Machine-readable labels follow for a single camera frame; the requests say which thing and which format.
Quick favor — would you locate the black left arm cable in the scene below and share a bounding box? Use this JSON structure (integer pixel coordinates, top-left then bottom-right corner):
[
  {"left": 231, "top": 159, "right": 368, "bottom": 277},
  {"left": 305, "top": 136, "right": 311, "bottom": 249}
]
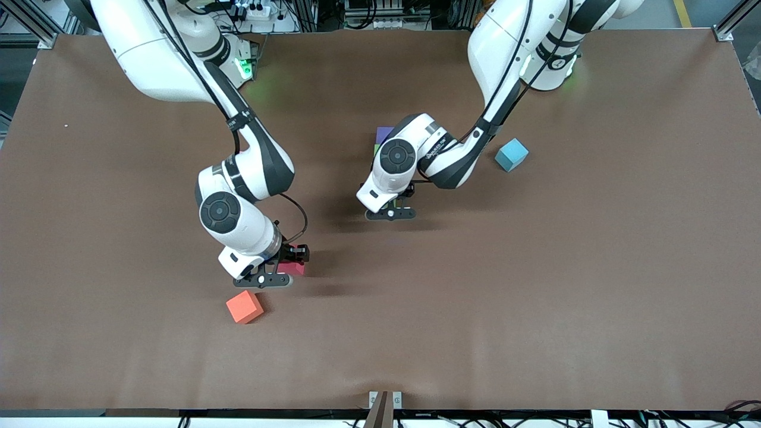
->
[{"left": 416, "top": 0, "right": 574, "bottom": 182}]

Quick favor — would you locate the blue foam cube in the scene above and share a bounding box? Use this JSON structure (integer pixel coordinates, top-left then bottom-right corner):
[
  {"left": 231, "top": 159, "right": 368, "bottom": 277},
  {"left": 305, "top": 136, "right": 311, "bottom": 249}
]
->
[{"left": 495, "top": 138, "right": 529, "bottom": 172}]

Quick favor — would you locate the aluminium frame profile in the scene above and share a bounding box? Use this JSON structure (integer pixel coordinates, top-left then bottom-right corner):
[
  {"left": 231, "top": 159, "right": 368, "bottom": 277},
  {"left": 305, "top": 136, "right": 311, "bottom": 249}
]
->
[
  {"left": 713, "top": 0, "right": 761, "bottom": 42},
  {"left": 24, "top": 0, "right": 84, "bottom": 49}
]

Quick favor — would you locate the table cover sheet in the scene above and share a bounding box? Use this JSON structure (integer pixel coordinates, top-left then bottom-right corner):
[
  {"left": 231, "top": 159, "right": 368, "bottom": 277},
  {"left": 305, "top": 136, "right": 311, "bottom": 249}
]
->
[{"left": 0, "top": 30, "right": 761, "bottom": 411}]

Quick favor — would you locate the brown wedge post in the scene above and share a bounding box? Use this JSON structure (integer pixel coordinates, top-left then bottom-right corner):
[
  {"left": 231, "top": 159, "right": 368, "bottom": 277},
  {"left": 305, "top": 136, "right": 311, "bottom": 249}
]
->
[{"left": 363, "top": 391, "right": 395, "bottom": 428}]

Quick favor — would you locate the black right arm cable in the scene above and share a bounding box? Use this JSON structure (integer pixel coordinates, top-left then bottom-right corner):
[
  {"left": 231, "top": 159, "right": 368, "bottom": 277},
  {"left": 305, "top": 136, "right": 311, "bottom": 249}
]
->
[{"left": 143, "top": 0, "right": 309, "bottom": 246}]

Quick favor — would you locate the white power strip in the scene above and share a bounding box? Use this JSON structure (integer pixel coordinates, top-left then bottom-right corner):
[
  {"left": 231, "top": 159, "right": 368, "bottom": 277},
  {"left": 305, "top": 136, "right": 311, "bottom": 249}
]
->
[{"left": 235, "top": 2, "right": 275, "bottom": 22}]

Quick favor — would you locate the metal table edge bracket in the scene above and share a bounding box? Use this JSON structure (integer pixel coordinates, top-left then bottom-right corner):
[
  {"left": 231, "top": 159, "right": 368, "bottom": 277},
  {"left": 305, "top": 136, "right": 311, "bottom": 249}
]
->
[{"left": 369, "top": 391, "right": 403, "bottom": 411}]

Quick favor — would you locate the orange foam cube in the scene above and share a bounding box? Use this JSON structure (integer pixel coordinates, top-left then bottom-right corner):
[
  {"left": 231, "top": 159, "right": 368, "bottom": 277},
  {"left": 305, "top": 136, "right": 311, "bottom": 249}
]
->
[{"left": 226, "top": 290, "right": 264, "bottom": 325}]

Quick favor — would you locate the black floor cable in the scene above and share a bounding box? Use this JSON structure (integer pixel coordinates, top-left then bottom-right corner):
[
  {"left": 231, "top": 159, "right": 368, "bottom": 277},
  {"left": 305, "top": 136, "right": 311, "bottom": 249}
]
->
[{"left": 722, "top": 399, "right": 761, "bottom": 417}]

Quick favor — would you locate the red foam cube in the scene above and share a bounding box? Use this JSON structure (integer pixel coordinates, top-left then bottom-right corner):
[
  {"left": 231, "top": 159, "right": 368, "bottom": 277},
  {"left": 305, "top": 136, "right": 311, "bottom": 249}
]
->
[{"left": 276, "top": 244, "right": 306, "bottom": 276}]

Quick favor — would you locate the grey equipment box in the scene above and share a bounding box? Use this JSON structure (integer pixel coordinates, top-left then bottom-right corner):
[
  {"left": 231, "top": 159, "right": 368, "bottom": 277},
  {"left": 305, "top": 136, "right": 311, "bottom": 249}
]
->
[{"left": 344, "top": 0, "right": 430, "bottom": 30}]

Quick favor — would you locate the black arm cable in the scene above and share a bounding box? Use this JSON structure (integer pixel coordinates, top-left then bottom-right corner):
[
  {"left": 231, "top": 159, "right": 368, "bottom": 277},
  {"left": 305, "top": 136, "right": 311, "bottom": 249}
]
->
[
  {"left": 143, "top": 0, "right": 309, "bottom": 246},
  {"left": 416, "top": 0, "right": 574, "bottom": 182}
]

